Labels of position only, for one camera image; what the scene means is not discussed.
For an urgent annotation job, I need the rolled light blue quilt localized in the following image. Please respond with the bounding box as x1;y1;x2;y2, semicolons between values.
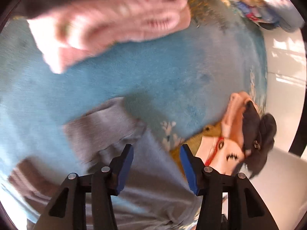
254;0;305;33

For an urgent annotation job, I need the pink car-print garment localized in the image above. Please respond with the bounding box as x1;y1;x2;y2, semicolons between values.
195;91;261;175

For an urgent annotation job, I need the white glossy wardrobe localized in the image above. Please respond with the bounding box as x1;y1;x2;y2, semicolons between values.
222;27;307;230

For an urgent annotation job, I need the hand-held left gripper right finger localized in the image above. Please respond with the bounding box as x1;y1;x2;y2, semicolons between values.
180;144;280;230

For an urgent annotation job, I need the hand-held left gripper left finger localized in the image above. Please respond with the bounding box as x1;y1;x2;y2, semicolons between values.
32;144;134;230

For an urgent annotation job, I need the folded cartoon-print blanket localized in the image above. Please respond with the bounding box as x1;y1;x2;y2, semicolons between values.
225;0;281;30

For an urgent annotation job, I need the grey sweater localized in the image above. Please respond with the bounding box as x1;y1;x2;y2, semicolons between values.
7;97;204;230

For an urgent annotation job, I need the teal floral blanket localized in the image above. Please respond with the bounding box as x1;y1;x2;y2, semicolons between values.
0;0;268;223

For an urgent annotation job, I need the black fleece-lined garment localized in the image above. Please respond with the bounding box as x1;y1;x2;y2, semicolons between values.
241;101;277;179

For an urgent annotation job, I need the folded pink garment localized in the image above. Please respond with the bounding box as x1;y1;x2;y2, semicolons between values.
26;0;191;75

